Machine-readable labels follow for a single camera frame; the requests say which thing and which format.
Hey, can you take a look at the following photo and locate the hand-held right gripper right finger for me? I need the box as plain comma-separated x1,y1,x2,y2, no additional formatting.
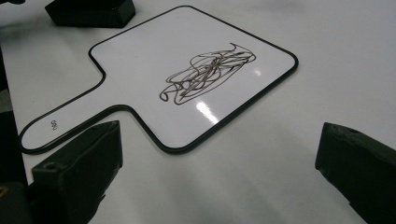
315,121,396,224

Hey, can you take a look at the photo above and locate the black whiteboard eraser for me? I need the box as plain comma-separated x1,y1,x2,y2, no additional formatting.
44,0,136,29

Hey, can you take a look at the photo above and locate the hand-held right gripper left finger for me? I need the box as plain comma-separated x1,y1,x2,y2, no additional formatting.
31,120,123,224

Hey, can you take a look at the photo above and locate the white handheld whiteboard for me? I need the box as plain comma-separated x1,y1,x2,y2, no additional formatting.
18,5,300,156

